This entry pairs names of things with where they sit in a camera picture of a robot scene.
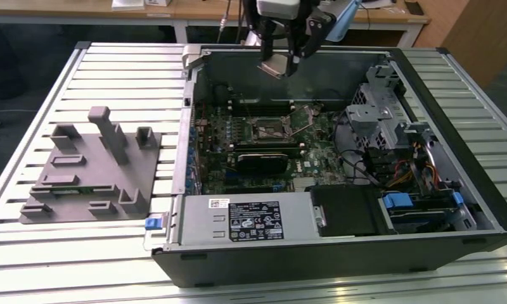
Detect black plastic shroud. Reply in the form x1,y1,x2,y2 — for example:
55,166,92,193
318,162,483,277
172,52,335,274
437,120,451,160
310,185,382,238

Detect silver drive cage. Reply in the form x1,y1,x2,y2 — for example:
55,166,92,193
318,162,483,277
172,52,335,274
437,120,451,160
344,68,411,149

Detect black PC case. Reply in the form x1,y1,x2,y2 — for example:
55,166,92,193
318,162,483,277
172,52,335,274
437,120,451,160
151,44,507,288

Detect metal socket cover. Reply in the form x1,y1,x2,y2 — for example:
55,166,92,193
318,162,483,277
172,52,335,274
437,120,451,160
290,103,324,131

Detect CPU socket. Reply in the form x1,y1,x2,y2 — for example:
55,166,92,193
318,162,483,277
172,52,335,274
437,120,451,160
247,117,295,143

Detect blue disk carrier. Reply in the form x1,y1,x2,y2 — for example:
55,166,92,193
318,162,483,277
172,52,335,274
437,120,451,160
382,193,414,212

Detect silver CPU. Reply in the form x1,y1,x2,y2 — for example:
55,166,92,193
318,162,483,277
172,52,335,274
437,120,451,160
256,52,300,79

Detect silver power supply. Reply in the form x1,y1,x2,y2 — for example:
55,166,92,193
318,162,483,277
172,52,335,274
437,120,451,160
175,193,318,246

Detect green motherboard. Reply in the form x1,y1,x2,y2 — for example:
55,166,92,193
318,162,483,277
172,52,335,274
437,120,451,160
192,104,350,194

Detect black RAM slot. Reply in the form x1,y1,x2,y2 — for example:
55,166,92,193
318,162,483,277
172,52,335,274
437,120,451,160
235,146,303,151
230,106,296,111
230,99,296,105
235,149,303,155
230,103,296,108
235,142,303,148

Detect black graphics card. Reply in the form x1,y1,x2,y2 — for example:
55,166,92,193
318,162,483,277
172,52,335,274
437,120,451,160
235,153,290,174

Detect thin wire locking lever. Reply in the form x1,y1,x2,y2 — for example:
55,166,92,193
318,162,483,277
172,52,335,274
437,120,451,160
258,129,290,141

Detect silver disk bay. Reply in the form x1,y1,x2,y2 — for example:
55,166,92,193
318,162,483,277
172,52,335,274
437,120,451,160
378,188,478,235

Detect wooden cabinet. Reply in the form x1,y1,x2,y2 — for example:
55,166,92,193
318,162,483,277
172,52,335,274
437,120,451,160
417,0,507,91

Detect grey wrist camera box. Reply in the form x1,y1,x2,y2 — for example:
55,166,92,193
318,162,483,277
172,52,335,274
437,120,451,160
256,0,300,17

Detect silver finned heat sink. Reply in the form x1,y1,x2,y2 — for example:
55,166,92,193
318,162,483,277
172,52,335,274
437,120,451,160
291,177,318,191

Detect grey parts rack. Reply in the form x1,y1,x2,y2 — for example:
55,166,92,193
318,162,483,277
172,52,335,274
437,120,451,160
19,106,164,225

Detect wooden desk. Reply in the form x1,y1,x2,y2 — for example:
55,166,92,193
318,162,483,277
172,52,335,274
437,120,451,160
0,0,433,44

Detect yellow red power wires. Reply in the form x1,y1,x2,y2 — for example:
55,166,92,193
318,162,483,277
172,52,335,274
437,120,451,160
391,142,443,191

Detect green RAM stick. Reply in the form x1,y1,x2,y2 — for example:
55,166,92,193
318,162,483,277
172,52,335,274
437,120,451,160
49,187,95,194

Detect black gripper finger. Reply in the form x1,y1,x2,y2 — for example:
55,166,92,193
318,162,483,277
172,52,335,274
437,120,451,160
284,9,338,78
258,15,278,64

